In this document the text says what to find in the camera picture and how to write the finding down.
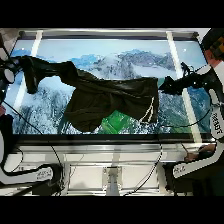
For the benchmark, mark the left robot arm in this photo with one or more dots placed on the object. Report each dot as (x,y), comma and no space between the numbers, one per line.
(40,174)

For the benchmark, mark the dark green sweatshirt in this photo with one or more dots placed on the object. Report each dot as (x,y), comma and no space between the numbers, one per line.
(100,96)

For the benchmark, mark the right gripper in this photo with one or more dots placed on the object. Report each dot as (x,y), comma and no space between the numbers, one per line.
(171,86)

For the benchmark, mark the person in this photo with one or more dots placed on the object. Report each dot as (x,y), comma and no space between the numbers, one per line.
(213,41)

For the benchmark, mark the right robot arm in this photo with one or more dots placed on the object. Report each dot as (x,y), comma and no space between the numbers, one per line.
(200,163)

